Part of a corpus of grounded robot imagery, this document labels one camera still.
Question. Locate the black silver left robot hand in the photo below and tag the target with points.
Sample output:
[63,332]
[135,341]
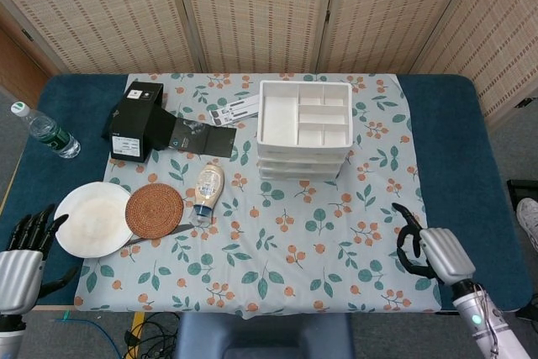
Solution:
[21,279]

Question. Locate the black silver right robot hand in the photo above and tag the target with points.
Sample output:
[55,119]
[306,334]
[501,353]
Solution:
[445,254]

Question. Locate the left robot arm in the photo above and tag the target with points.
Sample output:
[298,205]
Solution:
[8,334]

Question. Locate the white drawer organizer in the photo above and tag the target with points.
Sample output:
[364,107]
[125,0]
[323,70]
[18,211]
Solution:
[277,119]

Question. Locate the dark blue table cover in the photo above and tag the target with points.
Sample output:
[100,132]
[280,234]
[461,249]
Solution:
[462,165]

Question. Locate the white shoe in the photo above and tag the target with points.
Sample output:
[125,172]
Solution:
[529,218]

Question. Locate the round white plate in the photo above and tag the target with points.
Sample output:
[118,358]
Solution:
[90,220]

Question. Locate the black floor stand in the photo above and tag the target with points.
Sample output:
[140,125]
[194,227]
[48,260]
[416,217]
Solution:
[523,188]

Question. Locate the clear green-label water bottle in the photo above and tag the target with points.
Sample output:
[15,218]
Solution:
[50,134]

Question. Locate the round woven rattan coaster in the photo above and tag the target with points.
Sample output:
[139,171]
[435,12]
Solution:
[154,209]

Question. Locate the floral patterned tablecloth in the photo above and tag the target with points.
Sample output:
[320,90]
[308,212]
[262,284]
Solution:
[294,275]

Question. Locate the metal knife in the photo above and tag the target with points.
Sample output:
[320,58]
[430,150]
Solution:
[183,229]

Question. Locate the black cardboard box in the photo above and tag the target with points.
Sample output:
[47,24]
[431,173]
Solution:
[134,119]

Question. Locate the blue padded seat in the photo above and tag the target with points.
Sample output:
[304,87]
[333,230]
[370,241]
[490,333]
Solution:
[260,334]

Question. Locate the mayonnaise squeeze bottle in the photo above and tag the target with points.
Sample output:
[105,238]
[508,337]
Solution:
[209,186]

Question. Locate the brown wooden door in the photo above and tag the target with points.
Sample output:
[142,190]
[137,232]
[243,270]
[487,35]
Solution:
[17,64]

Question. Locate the black folded card insert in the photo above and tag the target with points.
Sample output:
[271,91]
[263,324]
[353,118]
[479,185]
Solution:
[206,138]

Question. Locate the woven bamboo folding screen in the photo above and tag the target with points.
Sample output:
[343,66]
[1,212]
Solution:
[260,10]

